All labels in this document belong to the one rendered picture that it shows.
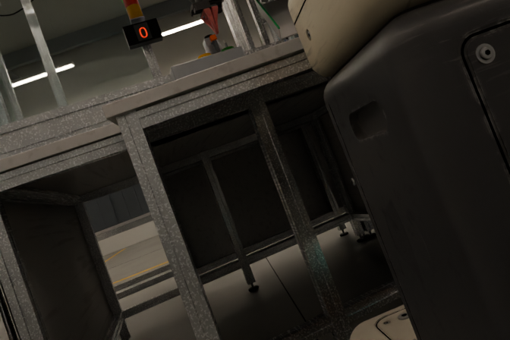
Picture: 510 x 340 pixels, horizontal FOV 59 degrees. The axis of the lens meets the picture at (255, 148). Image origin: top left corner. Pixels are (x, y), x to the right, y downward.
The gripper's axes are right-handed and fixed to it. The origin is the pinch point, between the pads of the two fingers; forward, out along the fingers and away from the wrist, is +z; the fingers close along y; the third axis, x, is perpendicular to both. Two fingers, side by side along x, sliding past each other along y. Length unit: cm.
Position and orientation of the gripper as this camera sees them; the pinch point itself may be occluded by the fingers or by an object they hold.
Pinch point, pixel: (216, 31)
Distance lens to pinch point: 143.3
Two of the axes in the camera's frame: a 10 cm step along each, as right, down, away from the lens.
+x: 2.2, -1.6, -9.6
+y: -9.1, 3.3, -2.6
